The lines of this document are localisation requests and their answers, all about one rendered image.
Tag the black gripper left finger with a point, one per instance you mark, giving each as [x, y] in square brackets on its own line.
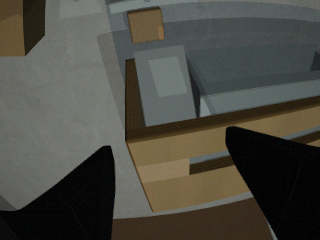
[80, 207]

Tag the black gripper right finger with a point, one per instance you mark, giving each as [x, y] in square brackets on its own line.
[284, 178]

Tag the long brown cardboard box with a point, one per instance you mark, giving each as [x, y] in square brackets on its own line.
[178, 105]

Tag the brown cube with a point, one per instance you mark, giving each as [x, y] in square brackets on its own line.
[22, 25]
[146, 25]

